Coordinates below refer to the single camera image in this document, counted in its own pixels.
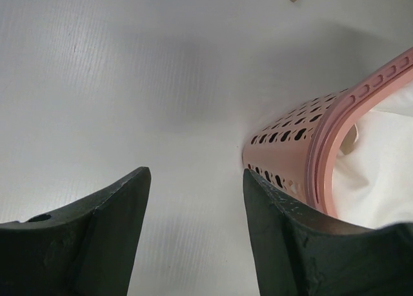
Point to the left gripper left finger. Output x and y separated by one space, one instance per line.
87 247

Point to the pink plastic basket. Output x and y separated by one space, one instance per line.
297 151

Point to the white shirt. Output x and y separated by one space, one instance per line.
372 177

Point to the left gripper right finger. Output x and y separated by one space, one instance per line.
300 251

